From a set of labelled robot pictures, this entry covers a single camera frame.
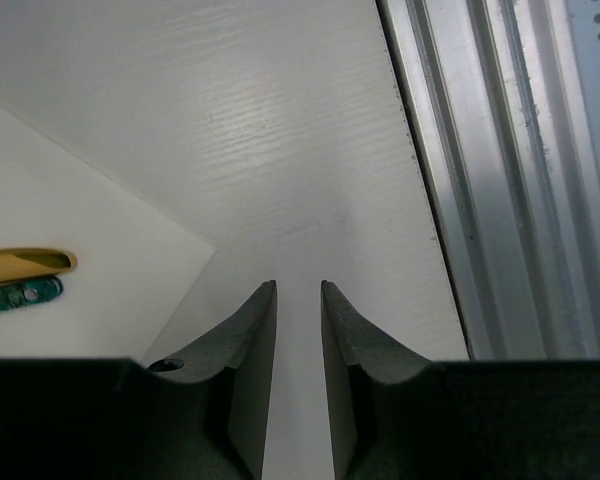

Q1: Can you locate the silver spoon teal handle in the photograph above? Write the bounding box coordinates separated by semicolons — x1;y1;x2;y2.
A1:
0;276;64;313

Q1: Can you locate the white paper napkin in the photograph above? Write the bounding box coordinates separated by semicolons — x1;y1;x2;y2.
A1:
0;108;214;360

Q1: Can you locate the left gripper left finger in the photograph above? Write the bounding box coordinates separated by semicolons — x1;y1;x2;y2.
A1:
146;280;277;479

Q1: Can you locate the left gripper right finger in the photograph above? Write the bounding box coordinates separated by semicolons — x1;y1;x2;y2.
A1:
320;280;431;479

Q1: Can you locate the aluminium mounting rail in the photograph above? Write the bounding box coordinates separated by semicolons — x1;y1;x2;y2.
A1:
378;1;600;359

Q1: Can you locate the gold knife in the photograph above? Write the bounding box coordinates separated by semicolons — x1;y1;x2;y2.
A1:
0;248;78;284

